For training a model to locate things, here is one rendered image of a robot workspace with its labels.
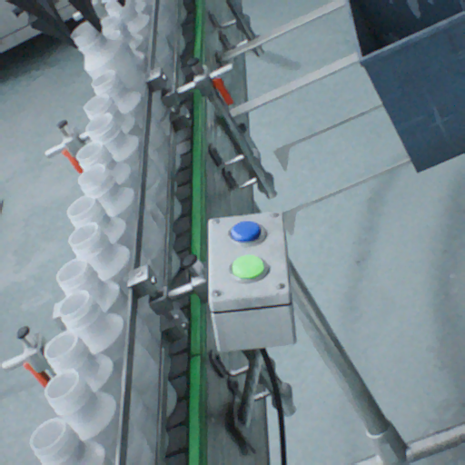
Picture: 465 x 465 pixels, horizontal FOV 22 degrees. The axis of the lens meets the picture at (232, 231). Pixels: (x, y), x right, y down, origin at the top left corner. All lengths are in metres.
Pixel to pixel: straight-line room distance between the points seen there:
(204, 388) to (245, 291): 0.17
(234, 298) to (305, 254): 2.00
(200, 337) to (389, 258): 1.68
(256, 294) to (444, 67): 0.73
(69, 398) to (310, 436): 1.61
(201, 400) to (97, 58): 0.55
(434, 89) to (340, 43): 2.20
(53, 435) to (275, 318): 0.25
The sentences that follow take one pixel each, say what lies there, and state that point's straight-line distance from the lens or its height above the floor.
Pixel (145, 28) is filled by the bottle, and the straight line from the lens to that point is 1.82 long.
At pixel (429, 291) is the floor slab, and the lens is 2.86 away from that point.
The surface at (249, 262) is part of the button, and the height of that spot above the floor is 1.12.
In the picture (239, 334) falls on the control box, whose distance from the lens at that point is 1.20.
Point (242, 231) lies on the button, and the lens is 1.24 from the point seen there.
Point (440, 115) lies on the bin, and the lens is 1.85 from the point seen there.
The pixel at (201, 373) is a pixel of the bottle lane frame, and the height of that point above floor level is 0.99.
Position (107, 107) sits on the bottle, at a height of 1.16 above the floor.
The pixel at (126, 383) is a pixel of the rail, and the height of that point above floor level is 1.11.
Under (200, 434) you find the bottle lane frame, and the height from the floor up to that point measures 0.99.
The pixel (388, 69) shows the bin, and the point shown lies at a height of 0.92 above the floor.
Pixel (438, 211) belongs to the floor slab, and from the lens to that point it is 3.07.
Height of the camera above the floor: 1.77
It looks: 31 degrees down
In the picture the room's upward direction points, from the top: 32 degrees counter-clockwise
